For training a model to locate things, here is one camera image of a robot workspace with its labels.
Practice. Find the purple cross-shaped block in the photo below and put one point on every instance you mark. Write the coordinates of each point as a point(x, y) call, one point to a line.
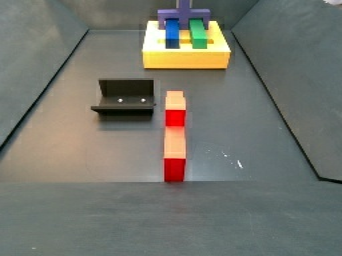
point(183, 13)

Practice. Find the red stepped block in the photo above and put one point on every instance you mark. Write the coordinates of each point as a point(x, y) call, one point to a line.
point(173, 152)

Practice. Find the green block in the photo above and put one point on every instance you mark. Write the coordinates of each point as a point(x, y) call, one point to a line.
point(197, 34)

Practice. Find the blue block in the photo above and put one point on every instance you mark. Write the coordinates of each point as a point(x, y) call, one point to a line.
point(171, 34)

